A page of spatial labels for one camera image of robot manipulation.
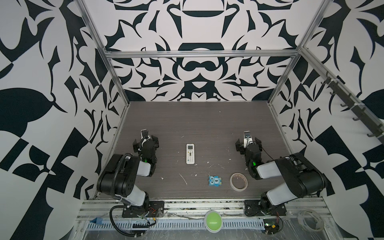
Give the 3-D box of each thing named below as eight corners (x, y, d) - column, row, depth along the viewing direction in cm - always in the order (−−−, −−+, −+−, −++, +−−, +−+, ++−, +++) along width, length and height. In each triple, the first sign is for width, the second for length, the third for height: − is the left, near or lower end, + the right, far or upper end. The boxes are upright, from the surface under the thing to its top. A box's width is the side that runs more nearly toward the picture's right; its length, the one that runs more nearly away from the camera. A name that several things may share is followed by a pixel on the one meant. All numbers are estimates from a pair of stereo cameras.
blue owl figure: (208, 186, 83) (208, 185, 82) (207, 176, 87) (208, 175, 85) (222, 186, 83) (222, 185, 82) (221, 176, 87) (221, 175, 85)
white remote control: (185, 164, 90) (185, 162, 89) (186, 145, 98) (186, 143, 97) (194, 164, 90) (194, 162, 89) (194, 145, 98) (194, 143, 97)
